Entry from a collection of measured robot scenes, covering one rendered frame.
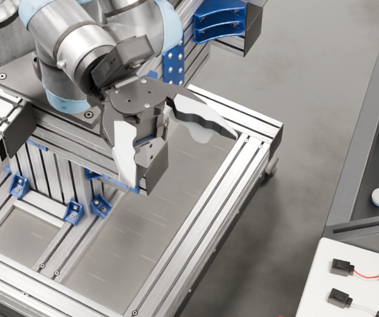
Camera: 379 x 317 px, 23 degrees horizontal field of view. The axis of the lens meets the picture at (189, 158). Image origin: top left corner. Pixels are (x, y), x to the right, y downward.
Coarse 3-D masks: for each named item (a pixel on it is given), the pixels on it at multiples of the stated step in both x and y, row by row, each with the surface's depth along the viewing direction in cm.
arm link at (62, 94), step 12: (48, 72) 127; (60, 72) 126; (48, 84) 130; (60, 84) 128; (72, 84) 128; (48, 96) 133; (60, 96) 130; (72, 96) 130; (84, 96) 132; (60, 108) 133; (72, 108) 133; (84, 108) 134
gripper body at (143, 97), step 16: (112, 48) 117; (80, 64) 116; (96, 64) 116; (80, 80) 116; (128, 80) 114; (144, 80) 114; (96, 96) 119; (112, 96) 112; (128, 96) 112; (144, 96) 112; (160, 96) 113; (128, 112) 110; (144, 112) 111; (160, 112) 112; (144, 128) 115; (160, 128) 115; (144, 144) 117
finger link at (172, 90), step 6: (162, 84) 115; (168, 84) 115; (174, 84) 115; (168, 90) 114; (174, 90) 114; (180, 90) 114; (186, 90) 115; (168, 96) 113; (174, 96) 114; (186, 96) 114; (192, 96) 114; (168, 102) 114; (204, 102) 114
